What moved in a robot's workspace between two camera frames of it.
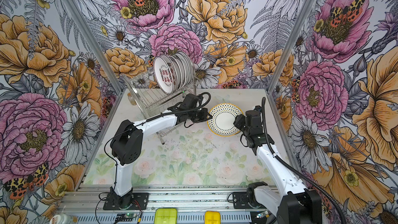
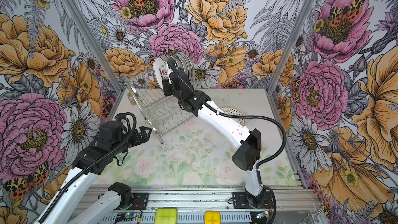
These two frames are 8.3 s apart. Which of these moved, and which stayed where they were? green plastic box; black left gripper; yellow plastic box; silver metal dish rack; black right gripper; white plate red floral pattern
Moved: black left gripper; black right gripper
Stayed: green plastic box; silver metal dish rack; yellow plastic box; white plate red floral pattern
